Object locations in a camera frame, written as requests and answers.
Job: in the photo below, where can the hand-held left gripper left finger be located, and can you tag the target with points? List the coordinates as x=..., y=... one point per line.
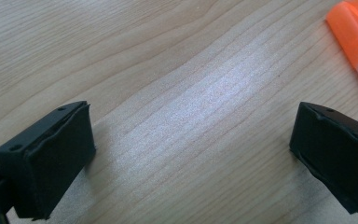
x=52, y=161

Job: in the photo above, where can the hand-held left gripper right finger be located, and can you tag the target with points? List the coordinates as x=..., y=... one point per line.
x=335, y=149

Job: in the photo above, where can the orange highlighter pen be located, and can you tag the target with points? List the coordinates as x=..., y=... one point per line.
x=355, y=34

